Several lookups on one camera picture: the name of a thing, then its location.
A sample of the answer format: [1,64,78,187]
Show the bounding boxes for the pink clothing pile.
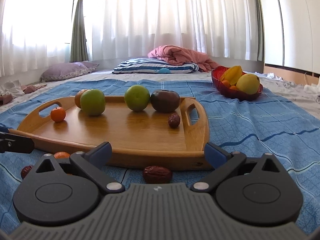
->
[0,85,47,106]

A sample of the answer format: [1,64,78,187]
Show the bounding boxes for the yellow star fruit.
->
[220,66,243,86]

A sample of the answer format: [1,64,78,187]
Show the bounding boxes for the pink blanket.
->
[148,45,220,72]

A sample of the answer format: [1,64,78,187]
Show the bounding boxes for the blue striped pillow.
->
[112,58,199,74]

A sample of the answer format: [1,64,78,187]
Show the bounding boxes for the green apple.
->
[124,85,150,112]
[80,89,106,116]

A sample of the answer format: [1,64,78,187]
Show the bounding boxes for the wooden serving tray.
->
[12,96,210,170]

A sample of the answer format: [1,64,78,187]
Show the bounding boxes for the green apple right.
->
[124,85,150,112]

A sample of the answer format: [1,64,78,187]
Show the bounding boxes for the white cloth pile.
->
[265,69,319,100]
[0,80,24,98]

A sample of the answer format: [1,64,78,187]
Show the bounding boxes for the red date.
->
[143,166,172,184]
[168,113,180,129]
[20,165,33,179]

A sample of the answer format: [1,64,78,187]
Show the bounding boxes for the small tangerine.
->
[50,107,66,122]
[53,152,70,159]

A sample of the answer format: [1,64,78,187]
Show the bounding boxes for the small tangerine on tray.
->
[50,107,66,122]

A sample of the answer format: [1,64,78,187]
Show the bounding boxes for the red date on tray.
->
[168,113,180,129]

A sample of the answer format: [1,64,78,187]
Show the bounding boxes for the small orange in bowl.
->
[222,80,238,90]

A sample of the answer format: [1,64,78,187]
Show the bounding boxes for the green apple left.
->
[80,89,106,116]

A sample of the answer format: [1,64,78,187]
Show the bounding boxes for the large brownish orange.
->
[74,89,87,108]

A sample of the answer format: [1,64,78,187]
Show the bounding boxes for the white cloth pile left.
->
[0,80,24,98]

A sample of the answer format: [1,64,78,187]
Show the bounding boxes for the blue checkered cloth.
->
[1,79,319,234]

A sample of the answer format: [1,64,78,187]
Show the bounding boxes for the right green drape curtain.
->
[255,0,265,62]

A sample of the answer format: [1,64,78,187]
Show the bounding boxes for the green drape curtain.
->
[70,0,88,62]
[255,0,265,62]

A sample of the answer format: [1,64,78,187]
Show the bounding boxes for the white sheer curtain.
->
[1,0,258,77]

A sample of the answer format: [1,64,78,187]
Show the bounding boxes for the white cloth pile right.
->
[265,69,319,100]

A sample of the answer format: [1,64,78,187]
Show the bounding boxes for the yellow mango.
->
[236,74,260,95]

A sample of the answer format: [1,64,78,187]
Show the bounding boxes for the purple pillow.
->
[40,61,99,82]

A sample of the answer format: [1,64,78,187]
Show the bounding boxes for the dark purple plum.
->
[150,89,180,113]

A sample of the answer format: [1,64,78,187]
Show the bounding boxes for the red glass fruit bowl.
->
[211,66,263,101]

